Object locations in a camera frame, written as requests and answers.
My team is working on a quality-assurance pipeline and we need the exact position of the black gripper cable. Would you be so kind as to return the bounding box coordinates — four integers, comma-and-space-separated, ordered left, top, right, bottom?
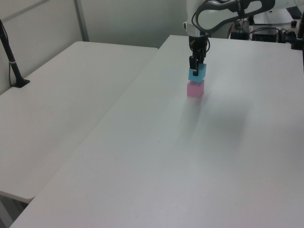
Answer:
190, 4, 211, 52

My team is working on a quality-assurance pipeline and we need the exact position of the black clamp stand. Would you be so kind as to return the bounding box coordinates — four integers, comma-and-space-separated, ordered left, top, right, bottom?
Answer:
290, 13, 304, 50

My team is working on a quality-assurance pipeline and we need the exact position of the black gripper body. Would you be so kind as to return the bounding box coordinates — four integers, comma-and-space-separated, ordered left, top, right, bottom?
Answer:
189, 35, 210, 59

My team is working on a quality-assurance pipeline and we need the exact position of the blue cube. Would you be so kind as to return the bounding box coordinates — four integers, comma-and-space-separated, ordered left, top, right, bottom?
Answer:
188, 63, 207, 83

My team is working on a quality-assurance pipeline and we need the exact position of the black camera stand pole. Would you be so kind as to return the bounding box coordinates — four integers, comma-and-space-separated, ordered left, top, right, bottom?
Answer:
0, 19, 31, 89

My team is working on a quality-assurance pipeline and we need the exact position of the grey metal frame post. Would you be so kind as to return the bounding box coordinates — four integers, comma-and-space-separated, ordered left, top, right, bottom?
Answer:
73, 0, 90, 42

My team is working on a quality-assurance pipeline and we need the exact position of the white side table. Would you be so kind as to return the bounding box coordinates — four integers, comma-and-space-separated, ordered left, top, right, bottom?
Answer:
0, 41, 159, 200

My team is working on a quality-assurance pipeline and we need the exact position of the small black electronics box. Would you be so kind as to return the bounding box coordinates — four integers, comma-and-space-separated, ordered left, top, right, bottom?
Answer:
230, 31, 248, 40

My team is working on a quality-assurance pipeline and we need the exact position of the pink cube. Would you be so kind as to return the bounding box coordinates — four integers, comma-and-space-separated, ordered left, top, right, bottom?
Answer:
187, 80, 205, 97

